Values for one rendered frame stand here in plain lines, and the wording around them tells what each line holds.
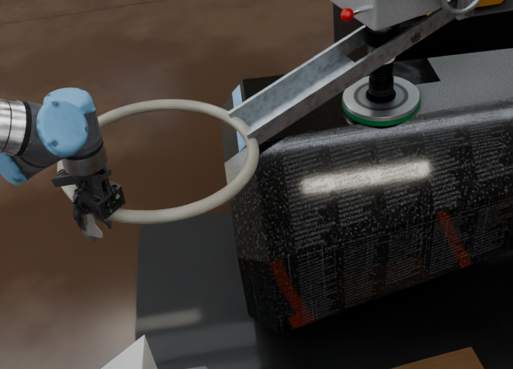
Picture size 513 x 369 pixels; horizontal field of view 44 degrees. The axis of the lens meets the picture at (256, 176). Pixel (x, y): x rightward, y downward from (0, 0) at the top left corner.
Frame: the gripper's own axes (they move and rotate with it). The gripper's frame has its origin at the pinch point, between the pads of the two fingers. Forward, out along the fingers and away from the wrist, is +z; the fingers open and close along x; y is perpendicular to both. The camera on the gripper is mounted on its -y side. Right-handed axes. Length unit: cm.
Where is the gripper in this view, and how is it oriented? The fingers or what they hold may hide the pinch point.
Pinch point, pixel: (98, 229)
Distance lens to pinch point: 149.3
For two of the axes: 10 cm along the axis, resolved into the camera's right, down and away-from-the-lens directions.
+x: 5.5, -5.6, 6.3
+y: 8.4, 3.2, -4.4
